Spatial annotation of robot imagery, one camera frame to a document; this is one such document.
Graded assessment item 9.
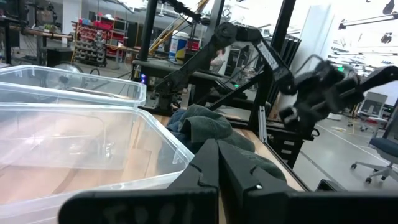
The dark grey equipment cart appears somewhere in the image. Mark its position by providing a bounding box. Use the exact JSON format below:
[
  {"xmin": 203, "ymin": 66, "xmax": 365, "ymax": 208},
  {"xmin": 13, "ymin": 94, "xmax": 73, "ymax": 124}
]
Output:
[{"xmin": 132, "ymin": 58, "xmax": 224, "ymax": 80}]

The dark blue denim baseball cap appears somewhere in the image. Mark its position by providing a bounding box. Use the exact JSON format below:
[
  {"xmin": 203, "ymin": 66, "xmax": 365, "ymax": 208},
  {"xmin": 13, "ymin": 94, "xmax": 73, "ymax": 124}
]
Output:
[{"xmin": 164, "ymin": 108, "xmax": 208, "ymax": 156}]

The grey floor fan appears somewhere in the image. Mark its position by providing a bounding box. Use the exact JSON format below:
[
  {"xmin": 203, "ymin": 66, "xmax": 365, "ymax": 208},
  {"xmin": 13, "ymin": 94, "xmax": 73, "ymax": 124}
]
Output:
[{"xmin": 46, "ymin": 62, "xmax": 87, "ymax": 91}]

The black drawer unit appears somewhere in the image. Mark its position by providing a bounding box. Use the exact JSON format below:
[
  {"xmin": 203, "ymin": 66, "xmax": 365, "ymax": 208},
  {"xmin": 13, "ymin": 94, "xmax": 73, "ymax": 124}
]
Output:
[{"xmin": 267, "ymin": 124, "xmax": 307, "ymax": 169}]

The person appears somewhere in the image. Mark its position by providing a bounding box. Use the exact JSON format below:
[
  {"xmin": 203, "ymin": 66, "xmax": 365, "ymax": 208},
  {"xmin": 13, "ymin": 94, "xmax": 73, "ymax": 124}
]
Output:
[{"xmin": 210, "ymin": 48, "xmax": 227, "ymax": 74}]

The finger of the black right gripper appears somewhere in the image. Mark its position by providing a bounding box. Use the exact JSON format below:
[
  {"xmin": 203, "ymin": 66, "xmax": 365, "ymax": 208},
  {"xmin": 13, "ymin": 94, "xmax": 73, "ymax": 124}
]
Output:
[
  {"xmin": 309, "ymin": 101, "xmax": 329, "ymax": 131},
  {"xmin": 295, "ymin": 104, "xmax": 313, "ymax": 136}
]

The wooden top workbench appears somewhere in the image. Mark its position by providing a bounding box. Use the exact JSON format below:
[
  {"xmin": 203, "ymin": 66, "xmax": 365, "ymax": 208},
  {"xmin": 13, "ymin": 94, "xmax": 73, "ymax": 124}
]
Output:
[{"xmin": 0, "ymin": 17, "xmax": 74, "ymax": 66}]

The yellow ladder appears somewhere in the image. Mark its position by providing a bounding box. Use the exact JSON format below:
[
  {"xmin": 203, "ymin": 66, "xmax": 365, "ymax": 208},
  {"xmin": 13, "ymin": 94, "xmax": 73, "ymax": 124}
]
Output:
[{"xmin": 148, "ymin": 0, "xmax": 210, "ymax": 55}]

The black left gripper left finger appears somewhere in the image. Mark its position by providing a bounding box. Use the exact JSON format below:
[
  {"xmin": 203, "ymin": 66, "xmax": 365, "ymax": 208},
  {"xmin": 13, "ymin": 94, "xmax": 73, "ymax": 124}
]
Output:
[{"xmin": 168, "ymin": 138, "xmax": 220, "ymax": 191}]

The clear plastic storage bin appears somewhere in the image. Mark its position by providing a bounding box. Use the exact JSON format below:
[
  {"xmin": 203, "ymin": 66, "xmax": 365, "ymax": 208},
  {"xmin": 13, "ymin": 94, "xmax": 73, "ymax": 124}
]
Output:
[
  {"xmin": 0, "ymin": 64, "xmax": 147, "ymax": 108},
  {"xmin": 0, "ymin": 102, "xmax": 196, "ymax": 224}
]

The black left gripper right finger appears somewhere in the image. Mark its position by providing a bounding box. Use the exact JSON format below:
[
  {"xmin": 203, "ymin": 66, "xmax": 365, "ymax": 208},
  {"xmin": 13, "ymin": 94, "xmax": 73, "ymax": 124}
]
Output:
[{"xmin": 219, "ymin": 142, "xmax": 289, "ymax": 192}]

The white mesh office chair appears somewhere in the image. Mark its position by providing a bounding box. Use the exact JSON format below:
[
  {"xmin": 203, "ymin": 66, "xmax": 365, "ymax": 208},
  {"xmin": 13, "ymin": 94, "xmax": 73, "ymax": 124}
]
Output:
[{"xmin": 357, "ymin": 91, "xmax": 389, "ymax": 131}]

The white blue yellow wipes tub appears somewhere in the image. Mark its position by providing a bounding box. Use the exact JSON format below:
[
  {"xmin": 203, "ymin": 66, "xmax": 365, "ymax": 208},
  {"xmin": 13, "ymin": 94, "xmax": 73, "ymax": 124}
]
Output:
[{"xmin": 169, "ymin": 30, "xmax": 190, "ymax": 65}]

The red parts bin rack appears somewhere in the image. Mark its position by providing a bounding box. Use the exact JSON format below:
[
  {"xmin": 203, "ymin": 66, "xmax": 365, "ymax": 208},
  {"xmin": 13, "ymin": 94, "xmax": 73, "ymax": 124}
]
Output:
[{"xmin": 72, "ymin": 17, "xmax": 128, "ymax": 68}]

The dark green baseball cap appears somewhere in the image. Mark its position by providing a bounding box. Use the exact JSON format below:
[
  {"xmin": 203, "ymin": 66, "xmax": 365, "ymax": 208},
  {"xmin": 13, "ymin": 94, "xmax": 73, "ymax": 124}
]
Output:
[{"xmin": 178, "ymin": 104, "xmax": 287, "ymax": 184}]

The black aluminium rig frame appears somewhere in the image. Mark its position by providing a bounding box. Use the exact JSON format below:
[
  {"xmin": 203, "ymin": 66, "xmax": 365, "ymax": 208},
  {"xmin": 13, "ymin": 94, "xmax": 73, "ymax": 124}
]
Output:
[{"xmin": 130, "ymin": 0, "xmax": 317, "ymax": 144}]

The blue office chair white base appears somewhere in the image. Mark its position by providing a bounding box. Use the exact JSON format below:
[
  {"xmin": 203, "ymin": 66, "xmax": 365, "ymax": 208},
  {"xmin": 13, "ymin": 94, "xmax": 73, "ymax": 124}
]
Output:
[{"xmin": 350, "ymin": 105, "xmax": 398, "ymax": 185}]

